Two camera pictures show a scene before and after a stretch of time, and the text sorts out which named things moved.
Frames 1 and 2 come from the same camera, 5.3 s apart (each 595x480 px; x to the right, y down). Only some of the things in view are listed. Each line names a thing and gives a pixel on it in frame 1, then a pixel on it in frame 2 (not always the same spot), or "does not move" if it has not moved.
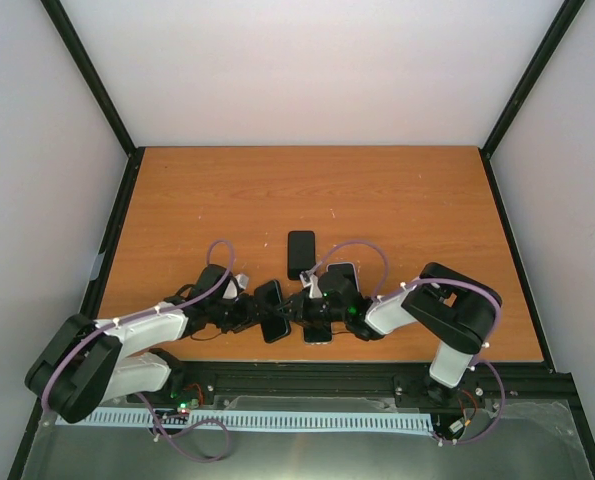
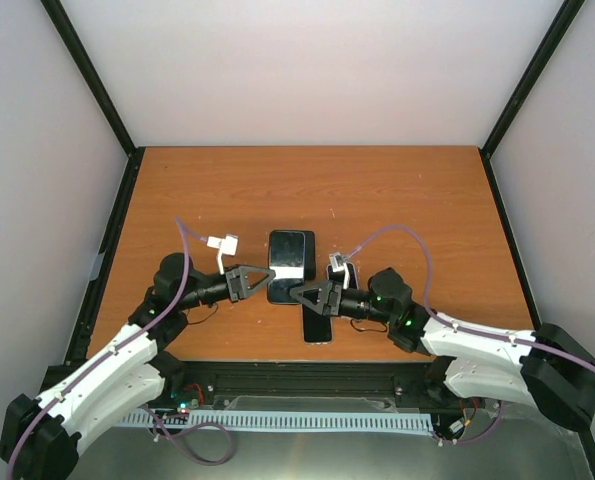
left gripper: [248, 316] -> [238, 283]
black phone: [274, 328] -> [287, 260]
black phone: [276, 328] -> [309, 255]
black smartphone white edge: [318, 334] does not move
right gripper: [299, 314] -> [328, 304]
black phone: [343, 280] does not move
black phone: [317, 334] does not move
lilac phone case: [346, 263] does not move
